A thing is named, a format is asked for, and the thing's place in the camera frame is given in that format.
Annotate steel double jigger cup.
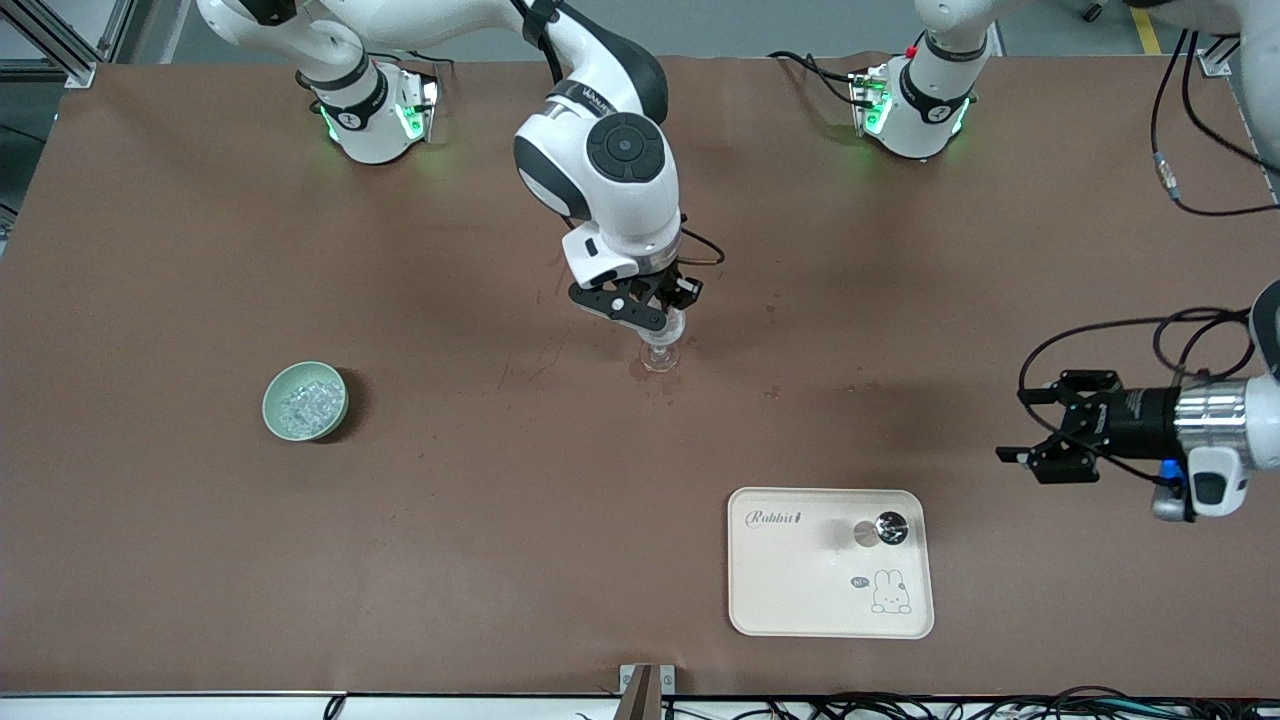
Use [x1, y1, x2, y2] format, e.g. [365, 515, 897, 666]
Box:
[850, 510, 911, 550]

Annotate clear wine glass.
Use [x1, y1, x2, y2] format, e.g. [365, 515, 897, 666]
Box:
[637, 308, 689, 375]

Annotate black hanging cable with plug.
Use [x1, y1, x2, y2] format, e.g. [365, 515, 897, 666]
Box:
[1149, 28, 1280, 218]

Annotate white tray with rabbit print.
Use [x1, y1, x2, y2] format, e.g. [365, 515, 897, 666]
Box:
[726, 486, 936, 641]

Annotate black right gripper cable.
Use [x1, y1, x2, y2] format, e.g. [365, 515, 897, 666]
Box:
[678, 212, 727, 267]

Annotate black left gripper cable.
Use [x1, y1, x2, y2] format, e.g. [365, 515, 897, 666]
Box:
[1017, 307, 1257, 485]

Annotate clear ice cubes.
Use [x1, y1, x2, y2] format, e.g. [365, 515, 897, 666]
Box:
[276, 378, 341, 435]

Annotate black left arm base cable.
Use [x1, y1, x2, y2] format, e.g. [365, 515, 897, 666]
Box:
[767, 49, 873, 107]

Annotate aluminium profile post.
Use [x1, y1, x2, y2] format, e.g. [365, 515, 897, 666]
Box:
[617, 662, 677, 720]

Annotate black cable bundle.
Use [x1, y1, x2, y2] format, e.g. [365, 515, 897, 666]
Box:
[662, 685, 1280, 720]

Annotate pale green bowl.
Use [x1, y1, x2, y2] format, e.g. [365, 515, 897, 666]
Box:
[261, 360, 350, 443]

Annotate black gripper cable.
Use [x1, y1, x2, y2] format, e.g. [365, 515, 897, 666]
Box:
[1017, 307, 1257, 485]
[678, 212, 727, 267]

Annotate aluminium frame profile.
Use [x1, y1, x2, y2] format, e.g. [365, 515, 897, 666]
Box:
[0, 0, 136, 91]

